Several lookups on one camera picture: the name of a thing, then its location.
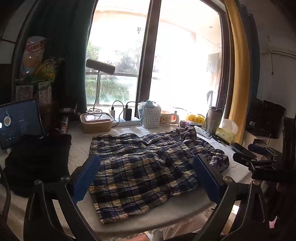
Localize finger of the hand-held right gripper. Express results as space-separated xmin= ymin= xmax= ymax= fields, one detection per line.
xmin=233 ymin=151 xmax=258 ymax=166
xmin=248 ymin=144 xmax=278 ymax=158

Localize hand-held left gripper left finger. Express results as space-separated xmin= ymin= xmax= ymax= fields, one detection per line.
xmin=23 ymin=153 xmax=101 ymax=241

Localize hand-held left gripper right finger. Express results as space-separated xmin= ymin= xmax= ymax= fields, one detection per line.
xmin=193 ymin=153 xmax=272 ymax=241

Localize plaid flannel shirt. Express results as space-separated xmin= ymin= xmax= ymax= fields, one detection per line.
xmin=89 ymin=126 xmax=230 ymax=225

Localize white small shelf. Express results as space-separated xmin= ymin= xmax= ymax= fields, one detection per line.
xmin=244 ymin=130 xmax=273 ymax=149

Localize black phone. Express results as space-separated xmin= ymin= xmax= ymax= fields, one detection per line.
xmin=230 ymin=142 xmax=245 ymax=153

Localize black car key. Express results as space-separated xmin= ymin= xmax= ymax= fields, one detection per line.
xmin=211 ymin=136 xmax=230 ymax=147

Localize yellow tissue pack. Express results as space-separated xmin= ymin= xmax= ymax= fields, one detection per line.
xmin=215 ymin=118 xmax=238 ymax=143

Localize white lotion tube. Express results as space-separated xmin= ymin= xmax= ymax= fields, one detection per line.
xmin=194 ymin=126 xmax=212 ymax=139

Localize steel tumbler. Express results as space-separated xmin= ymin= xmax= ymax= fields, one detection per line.
xmin=206 ymin=107 xmax=223 ymax=135

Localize black folded cloth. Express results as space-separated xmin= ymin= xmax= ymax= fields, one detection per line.
xmin=3 ymin=133 xmax=72 ymax=197

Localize brown food box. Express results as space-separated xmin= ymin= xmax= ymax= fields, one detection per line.
xmin=80 ymin=113 xmax=115 ymax=134

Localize dark patterned tube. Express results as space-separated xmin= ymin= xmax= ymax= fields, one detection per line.
xmin=60 ymin=116 xmax=70 ymax=135

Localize person's legs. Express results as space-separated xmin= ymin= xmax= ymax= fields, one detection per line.
xmin=129 ymin=213 xmax=208 ymax=241

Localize yellow packet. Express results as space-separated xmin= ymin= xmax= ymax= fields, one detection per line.
xmin=186 ymin=113 xmax=205 ymax=124

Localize white textured tablecloth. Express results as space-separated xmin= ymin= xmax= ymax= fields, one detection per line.
xmin=0 ymin=125 xmax=252 ymax=237

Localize cream mug with bear print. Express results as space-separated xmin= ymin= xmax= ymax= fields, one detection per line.
xmin=159 ymin=110 xmax=179 ymax=127

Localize white power strip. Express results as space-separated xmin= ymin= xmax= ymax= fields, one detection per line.
xmin=113 ymin=117 xmax=141 ymax=127

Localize yellow curtain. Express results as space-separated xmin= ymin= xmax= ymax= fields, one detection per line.
xmin=223 ymin=0 xmax=251 ymax=144

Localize white plastic basket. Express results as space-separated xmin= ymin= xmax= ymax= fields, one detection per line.
xmin=140 ymin=104 xmax=162 ymax=128

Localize tablet with dark screen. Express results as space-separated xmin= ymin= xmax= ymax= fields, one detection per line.
xmin=0 ymin=98 xmax=44 ymax=150

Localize white and green carton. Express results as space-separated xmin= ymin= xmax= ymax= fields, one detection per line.
xmin=38 ymin=81 xmax=52 ymax=106

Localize light blue packet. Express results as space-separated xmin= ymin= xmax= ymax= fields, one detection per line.
xmin=137 ymin=100 xmax=160 ymax=110

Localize grey hanging garment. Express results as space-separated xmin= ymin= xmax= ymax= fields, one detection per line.
xmin=206 ymin=52 xmax=221 ymax=75

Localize balcony railing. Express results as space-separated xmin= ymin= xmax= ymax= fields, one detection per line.
xmin=85 ymin=72 xmax=141 ymax=105

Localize grey desk lamp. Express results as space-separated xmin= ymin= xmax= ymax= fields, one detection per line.
xmin=85 ymin=59 xmax=116 ymax=116

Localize yellow and green snack bag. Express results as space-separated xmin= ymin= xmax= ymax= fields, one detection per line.
xmin=31 ymin=57 xmax=65 ymax=83

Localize dark green curtain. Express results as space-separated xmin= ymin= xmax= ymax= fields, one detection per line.
xmin=30 ymin=0 xmax=97 ymax=114

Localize red and white snack bag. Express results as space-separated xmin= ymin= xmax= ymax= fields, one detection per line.
xmin=20 ymin=37 xmax=48 ymax=80

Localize dark window post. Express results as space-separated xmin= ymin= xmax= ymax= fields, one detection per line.
xmin=135 ymin=0 xmax=161 ymax=105

